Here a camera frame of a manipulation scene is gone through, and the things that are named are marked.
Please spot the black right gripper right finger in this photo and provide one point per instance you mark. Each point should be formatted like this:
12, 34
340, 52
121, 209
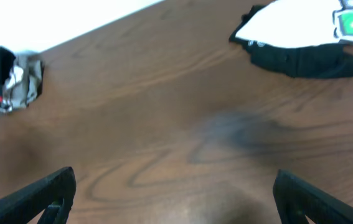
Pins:
297, 201

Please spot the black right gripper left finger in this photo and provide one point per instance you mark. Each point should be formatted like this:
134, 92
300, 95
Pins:
51, 197

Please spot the white shirt with black print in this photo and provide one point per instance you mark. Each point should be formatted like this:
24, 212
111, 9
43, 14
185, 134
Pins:
14, 90

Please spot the black and white garment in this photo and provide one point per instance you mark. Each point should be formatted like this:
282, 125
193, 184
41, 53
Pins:
299, 38

